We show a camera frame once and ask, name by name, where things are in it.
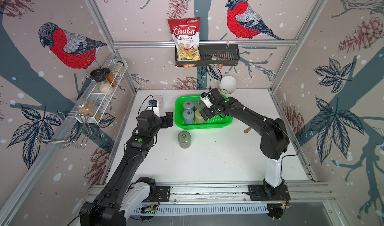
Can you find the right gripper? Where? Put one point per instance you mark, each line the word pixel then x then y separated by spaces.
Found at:
pixel 207 116

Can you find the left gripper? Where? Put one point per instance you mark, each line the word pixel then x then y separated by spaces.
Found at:
pixel 165 124

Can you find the olive yellow tea canister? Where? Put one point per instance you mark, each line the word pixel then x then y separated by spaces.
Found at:
pixel 198 117

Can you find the dark green tea canister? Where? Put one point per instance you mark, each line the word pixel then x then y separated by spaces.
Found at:
pixel 184 139

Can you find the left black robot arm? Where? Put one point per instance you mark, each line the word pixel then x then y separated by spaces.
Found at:
pixel 120 197

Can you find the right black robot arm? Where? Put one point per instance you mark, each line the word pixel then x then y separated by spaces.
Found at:
pixel 273 132

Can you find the grey green tea canister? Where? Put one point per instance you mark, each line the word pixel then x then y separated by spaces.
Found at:
pixel 199 104

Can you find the green plastic basket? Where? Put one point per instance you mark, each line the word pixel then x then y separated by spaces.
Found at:
pixel 213 123

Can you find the snack packet in basket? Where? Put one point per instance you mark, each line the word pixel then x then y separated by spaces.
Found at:
pixel 217 65

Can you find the clear drinking glass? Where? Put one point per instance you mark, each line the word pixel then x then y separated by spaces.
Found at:
pixel 160 101

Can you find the white cylindrical device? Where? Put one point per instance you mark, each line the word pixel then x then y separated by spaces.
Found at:
pixel 228 85

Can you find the wooden spatula purple tip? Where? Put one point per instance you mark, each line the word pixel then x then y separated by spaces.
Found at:
pixel 247 130

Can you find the orange spice bottle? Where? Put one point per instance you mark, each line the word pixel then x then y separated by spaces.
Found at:
pixel 110 77

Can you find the pale spice jar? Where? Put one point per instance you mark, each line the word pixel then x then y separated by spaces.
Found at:
pixel 118 69

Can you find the black lid spice jar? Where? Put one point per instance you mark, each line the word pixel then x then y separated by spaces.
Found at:
pixel 104 86

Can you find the silver lid grain jar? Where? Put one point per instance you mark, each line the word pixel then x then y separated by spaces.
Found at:
pixel 87 108

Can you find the Chuba cassava chips bag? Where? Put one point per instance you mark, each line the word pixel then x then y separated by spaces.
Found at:
pixel 186 35

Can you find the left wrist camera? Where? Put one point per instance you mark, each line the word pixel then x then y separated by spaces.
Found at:
pixel 153 106

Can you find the black wall basket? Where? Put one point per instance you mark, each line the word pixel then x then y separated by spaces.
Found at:
pixel 229 52

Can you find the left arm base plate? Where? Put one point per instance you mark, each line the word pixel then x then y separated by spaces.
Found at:
pixel 158 194

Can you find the white wire spice rack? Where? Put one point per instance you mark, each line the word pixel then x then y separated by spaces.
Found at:
pixel 102 101

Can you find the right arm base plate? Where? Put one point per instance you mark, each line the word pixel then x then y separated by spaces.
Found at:
pixel 268 193

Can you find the small wire wall holder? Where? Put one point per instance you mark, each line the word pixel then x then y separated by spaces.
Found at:
pixel 74 130

